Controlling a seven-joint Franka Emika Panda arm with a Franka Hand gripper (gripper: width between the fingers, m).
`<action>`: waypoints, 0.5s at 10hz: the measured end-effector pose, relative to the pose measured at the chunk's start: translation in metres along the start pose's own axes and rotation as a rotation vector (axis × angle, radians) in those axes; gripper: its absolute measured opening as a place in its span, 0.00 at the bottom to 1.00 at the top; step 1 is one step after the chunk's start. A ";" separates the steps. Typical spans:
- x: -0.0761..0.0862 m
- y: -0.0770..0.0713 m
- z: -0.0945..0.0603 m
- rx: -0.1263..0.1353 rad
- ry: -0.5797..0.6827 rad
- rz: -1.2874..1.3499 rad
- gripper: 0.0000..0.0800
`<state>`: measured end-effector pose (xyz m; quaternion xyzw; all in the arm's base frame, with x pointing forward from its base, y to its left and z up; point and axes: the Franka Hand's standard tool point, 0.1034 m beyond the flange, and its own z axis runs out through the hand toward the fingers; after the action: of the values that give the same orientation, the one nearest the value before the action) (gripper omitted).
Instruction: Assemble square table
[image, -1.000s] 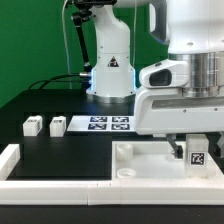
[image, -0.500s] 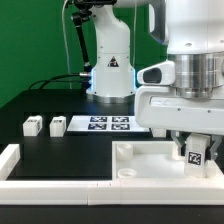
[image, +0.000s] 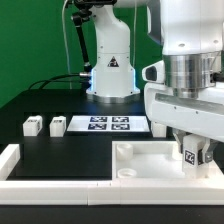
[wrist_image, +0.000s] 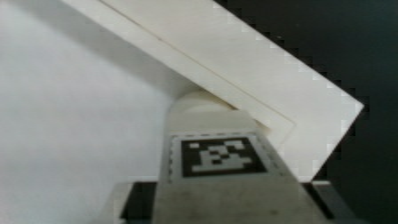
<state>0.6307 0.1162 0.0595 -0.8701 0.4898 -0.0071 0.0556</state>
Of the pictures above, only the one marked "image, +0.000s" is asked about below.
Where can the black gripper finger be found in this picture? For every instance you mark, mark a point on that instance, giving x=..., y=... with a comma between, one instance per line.
x=179, y=135
x=205, y=155

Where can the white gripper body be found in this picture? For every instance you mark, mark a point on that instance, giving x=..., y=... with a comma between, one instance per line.
x=203, y=116

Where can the white square table top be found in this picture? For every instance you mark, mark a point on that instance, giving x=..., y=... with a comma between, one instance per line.
x=159, y=163

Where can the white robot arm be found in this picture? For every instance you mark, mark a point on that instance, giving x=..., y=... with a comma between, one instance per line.
x=185, y=89

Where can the white U-shaped obstacle fence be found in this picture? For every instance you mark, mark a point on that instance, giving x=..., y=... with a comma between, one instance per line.
x=113, y=191

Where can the white AprilTag base plate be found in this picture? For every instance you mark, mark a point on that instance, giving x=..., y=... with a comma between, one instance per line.
x=108, y=124

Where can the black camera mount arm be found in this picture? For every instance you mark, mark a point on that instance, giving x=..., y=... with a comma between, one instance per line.
x=81, y=16

